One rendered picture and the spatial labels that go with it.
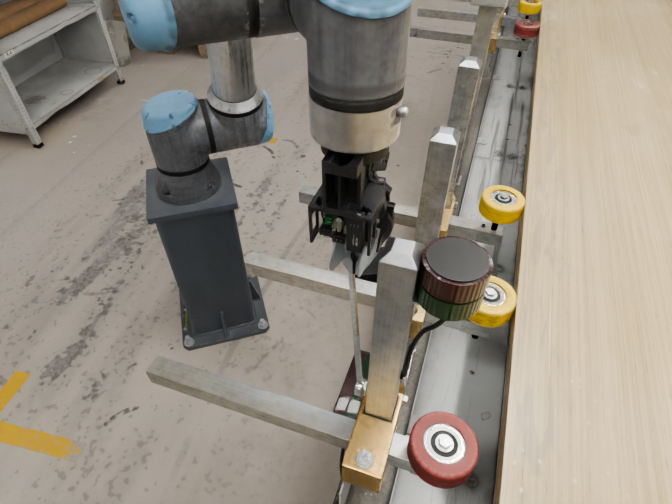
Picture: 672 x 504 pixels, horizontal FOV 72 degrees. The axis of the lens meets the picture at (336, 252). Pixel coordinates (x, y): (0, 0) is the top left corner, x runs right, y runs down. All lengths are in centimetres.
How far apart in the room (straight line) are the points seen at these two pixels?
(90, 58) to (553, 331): 357
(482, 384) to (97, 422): 125
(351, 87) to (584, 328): 50
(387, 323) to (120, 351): 152
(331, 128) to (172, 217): 100
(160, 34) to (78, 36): 337
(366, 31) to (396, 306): 24
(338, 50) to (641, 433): 55
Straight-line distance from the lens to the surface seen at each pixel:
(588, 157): 113
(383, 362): 53
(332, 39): 41
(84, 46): 387
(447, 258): 41
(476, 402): 97
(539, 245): 86
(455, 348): 102
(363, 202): 50
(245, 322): 180
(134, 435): 170
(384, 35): 41
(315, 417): 65
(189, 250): 150
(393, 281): 42
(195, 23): 49
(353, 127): 43
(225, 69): 123
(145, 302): 202
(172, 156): 135
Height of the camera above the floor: 144
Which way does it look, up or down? 44 degrees down
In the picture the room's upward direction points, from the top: straight up
